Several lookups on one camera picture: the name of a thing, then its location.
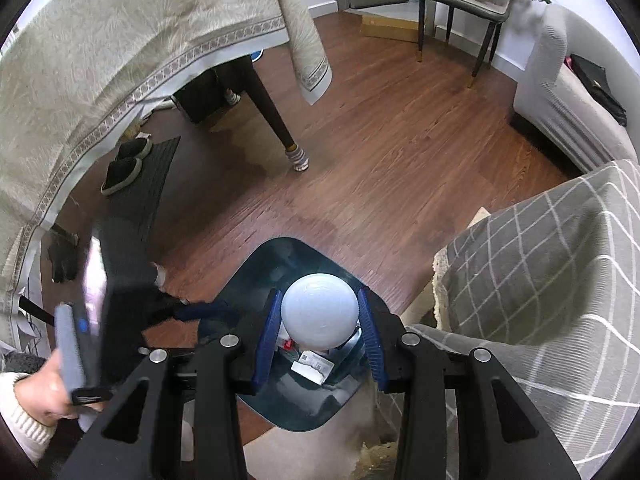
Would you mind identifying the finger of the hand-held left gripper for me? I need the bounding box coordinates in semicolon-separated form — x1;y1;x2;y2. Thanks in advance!
150;299;242;327

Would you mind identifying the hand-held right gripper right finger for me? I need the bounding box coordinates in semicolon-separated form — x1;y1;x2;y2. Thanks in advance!
357;285;584;480

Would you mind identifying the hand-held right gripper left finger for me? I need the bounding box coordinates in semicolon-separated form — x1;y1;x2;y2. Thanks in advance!
60;287;283;480

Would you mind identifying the dark teal trash bin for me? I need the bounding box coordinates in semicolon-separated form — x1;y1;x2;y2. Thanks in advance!
197;236;397;433

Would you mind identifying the person's left forearm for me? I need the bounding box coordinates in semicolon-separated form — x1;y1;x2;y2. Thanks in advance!
0;371;57;464

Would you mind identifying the person's left hand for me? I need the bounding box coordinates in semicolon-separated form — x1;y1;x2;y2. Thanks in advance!
16;347;85;427

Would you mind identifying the white labelled paper scrap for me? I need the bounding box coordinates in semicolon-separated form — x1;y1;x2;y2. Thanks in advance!
290;350;335;386

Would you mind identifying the dark cloth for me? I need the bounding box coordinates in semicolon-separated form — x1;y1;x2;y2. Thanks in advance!
47;232;80;284

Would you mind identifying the black floor mat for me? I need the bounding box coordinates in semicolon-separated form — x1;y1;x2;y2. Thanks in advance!
95;136;181;242

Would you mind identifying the grey slipper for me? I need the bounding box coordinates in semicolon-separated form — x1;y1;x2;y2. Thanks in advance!
101;156;144;196
116;138;154;161

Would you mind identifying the dark box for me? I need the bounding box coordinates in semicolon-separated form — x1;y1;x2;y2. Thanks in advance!
175;72;236;124

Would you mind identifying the dark table leg with sock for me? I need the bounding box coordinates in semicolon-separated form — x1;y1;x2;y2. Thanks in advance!
216;67;242;107
239;55;311;174

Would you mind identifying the beige patterned tablecloth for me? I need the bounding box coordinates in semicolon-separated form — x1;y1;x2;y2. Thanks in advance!
0;0;334;322

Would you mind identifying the grey armchair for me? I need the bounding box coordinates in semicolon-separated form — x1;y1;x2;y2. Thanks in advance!
510;4;639;176

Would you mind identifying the flat cardboard box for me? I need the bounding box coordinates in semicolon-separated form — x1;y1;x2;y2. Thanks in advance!
360;12;421;44

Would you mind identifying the black bag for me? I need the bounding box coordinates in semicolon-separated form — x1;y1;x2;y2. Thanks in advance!
570;53;629;127

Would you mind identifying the grey chair with black legs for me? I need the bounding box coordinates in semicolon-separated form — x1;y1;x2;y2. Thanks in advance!
416;0;517;90

